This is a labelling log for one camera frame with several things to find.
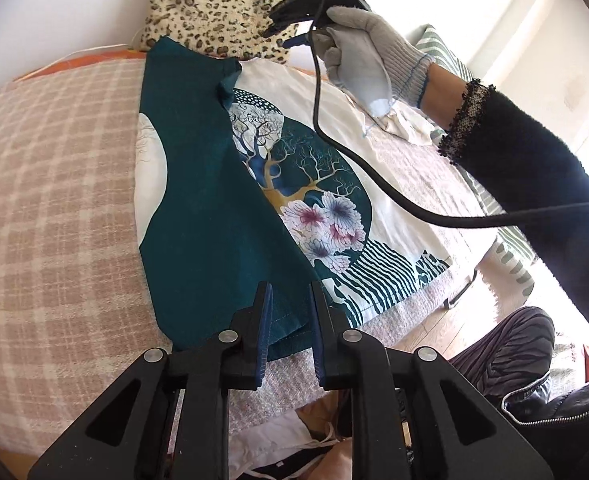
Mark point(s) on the right hand grey glove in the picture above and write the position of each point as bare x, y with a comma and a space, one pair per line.
367, 58

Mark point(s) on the right forearm black sleeve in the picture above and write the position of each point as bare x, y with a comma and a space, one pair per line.
523, 166

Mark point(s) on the green and cream printed t-shirt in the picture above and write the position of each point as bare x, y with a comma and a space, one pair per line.
252, 195

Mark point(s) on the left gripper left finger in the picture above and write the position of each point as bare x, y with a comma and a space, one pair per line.
166, 415

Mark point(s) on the black leather bag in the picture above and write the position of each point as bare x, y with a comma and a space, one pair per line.
558, 428

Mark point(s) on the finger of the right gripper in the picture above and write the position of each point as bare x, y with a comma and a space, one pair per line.
287, 35
282, 12

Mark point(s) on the folded cream cloth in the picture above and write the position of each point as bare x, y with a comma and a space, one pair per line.
397, 119

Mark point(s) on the leopard print cushion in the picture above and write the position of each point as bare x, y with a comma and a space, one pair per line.
215, 28

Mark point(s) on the pink plaid bed blanket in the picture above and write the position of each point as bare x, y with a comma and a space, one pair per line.
74, 304

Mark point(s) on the grey pleated fabric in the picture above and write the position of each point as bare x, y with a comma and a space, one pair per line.
516, 352

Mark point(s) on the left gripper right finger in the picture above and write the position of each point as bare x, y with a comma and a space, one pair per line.
413, 415

